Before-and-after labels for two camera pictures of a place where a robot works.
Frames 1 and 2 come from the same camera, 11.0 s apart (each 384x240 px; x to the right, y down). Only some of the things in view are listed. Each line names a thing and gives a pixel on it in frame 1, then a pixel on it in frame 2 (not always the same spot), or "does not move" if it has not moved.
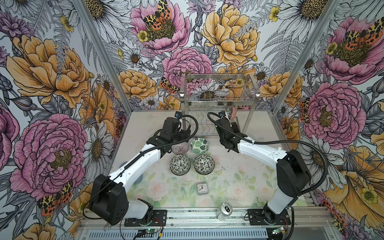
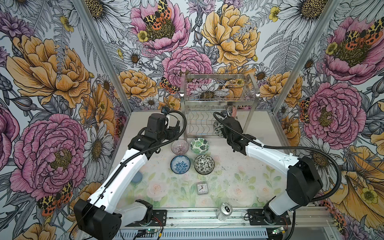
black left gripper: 182,133 to 171,132
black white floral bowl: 229,112 does not move
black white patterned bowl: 204,164 does not move
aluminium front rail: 315,218 does not move
